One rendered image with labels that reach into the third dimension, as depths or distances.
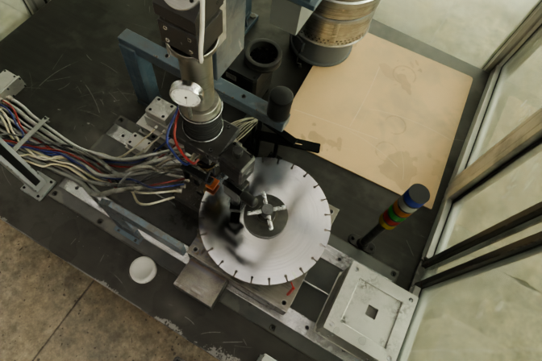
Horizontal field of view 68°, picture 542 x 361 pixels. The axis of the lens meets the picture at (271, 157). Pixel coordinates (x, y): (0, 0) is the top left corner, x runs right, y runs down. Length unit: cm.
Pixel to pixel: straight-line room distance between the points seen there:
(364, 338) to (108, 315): 124
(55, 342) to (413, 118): 168
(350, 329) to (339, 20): 88
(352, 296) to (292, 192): 30
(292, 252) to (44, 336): 132
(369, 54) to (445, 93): 32
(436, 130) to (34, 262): 178
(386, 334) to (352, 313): 9
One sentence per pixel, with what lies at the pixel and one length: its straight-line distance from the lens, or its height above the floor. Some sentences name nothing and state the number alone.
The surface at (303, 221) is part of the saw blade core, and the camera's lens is 102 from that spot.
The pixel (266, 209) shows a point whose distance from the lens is 96.
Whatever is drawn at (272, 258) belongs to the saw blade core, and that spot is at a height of 95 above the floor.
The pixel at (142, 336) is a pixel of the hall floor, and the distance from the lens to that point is 194.
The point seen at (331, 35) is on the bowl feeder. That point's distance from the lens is 136.
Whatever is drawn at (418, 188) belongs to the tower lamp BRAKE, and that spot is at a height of 116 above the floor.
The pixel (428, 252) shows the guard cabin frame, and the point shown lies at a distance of 128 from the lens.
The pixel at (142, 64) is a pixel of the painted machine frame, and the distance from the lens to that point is 125.
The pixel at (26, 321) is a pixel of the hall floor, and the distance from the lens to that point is 209.
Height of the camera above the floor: 191
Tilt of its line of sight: 63 degrees down
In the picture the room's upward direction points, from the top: 12 degrees clockwise
